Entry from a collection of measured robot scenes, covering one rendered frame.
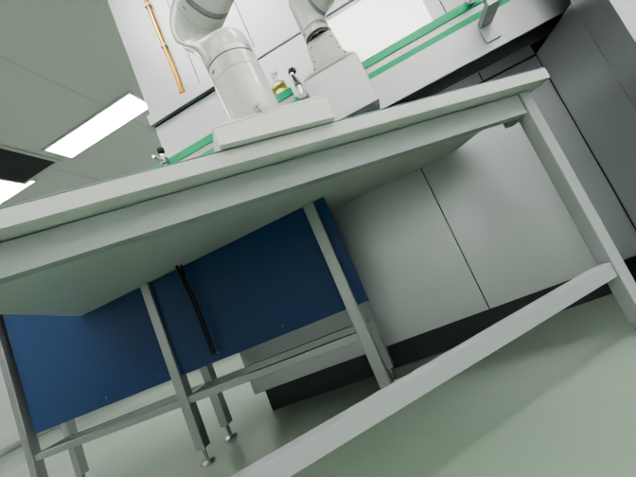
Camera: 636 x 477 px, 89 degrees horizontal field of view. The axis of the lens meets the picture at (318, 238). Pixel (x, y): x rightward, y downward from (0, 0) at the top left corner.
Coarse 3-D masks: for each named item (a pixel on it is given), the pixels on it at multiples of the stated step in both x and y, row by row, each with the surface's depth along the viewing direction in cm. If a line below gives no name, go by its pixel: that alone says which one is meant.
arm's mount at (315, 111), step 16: (320, 96) 68; (272, 112) 65; (288, 112) 65; (304, 112) 66; (320, 112) 67; (224, 128) 61; (240, 128) 62; (256, 128) 63; (272, 128) 64; (288, 128) 65; (304, 128) 67; (224, 144) 61; (240, 144) 63
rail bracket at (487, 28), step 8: (472, 0) 110; (488, 0) 98; (496, 0) 97; (488, 8) 99; (496, 8) 100; (488, 16) 103; (480, 24) 107; (488, 24) 107; (488, 32) 107; (496, 32) 107; (488, 40) 107
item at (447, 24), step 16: (480, 0) 110; (448, 16) 113; (464, 16) 112; (480, 16) 110; (416, 32) 115; (432, 32) 114; (448, 32) 113; (384, 48) 118; (400, 48) 117; (416, 48) 115; (368, 64) 119; (384, 64) 118
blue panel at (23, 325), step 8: (8, 320) 148; (16, 320) 147; (24, 320) 146; (32, 320) 144; (40, 320) 143; (48, 320) 142; (8, 328) 148; (16, 328) 147; (24, 328) 146; (32, 328) 144; (16, 336) 147
